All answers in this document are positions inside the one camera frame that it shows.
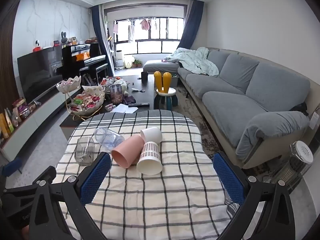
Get clear blue plastic bottle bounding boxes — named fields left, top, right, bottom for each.
left=94, top=127, right=125, bottom=152

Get pink plastic cup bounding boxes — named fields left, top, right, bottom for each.
left=111, top=135, right=145, bottom=168

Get patterned paper cup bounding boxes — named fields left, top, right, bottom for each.
left=137, top=141, right=163, bottom=176

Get white plastic cup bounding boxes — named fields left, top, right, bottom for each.
left=140, top=127, right=162, bottom=144

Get black cup on table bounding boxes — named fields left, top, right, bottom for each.
left=141, top=72, right=148, bottom=82

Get person's left hand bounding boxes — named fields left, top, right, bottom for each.
left=21, top=226, right=29, bottom=240

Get square clear glass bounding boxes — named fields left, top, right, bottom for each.
left=74, top=137, right=95, bottom=166

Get grey sectional sofa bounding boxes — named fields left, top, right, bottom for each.
left=143, top=48, right=319, bottom=169

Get green snack package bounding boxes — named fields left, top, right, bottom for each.
left=5, top=109, right=14, bottom=133

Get orange snack package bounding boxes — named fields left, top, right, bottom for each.
left=0, top=113, right=11, bottom=139

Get red snack bag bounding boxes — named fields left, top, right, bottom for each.
left=12, top=98, right=30, bottom=122

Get white tv cabinet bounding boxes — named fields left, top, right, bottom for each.
left=1, top=92, right=66, bottom=161

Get checkered tablecloth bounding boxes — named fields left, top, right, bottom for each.
left=55, top=110, right=238, bottom=239

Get two tier snack tray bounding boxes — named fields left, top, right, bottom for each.
left=56, top=76, right=105, bottom=120

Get white paper sheet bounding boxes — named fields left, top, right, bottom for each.
left=111, top=104, right=138, bottom=114

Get flat screen television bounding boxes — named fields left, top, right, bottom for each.
left=17, top=46, right=63, bottom=103

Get clear snack jar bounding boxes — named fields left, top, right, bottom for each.
left=110, top=84, right=123, bottom=105

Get dark purple cloth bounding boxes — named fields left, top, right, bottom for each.
left=123, top=95, right=136, bottom=105

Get black remote control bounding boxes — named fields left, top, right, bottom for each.
left=128, top=103, right=150, bottom=107

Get piano bench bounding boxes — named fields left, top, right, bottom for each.
left=79, top=63, right=108, bottom=86

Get light green blanket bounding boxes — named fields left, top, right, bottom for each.
left=165, top=47, right=220, bottom=77

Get dark coffee table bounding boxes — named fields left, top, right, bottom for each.
left=60, top=74, right=155, bottom=140

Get black upright piano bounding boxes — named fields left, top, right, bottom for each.
left=59, top=43, right=107, bottom=79

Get red white gadget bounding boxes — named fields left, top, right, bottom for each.
left=33, top=40, right=42, bottom=53

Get white air purifier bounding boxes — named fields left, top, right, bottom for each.
left=115, top=50, right=124, bottom=69

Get grey bunny figure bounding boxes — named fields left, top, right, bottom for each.
left=61, top=31, right=68, bottom=43

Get potted plant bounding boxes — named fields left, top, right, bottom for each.
left=132, top=60, right=142, bottom=68

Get right blue curtain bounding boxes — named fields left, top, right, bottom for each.
left=178, top=0, right=204, bottom=49

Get blue curtain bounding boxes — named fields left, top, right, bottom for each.
left=91, top=5, right=114, bottom=76
left=178, top=0, right=204, bottom=49

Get pink hanging garment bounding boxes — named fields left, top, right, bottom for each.
left=140, top=19, right=150, bottom=31

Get left blue curtain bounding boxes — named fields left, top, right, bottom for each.
left=91, top=5, right=114, bottom=76

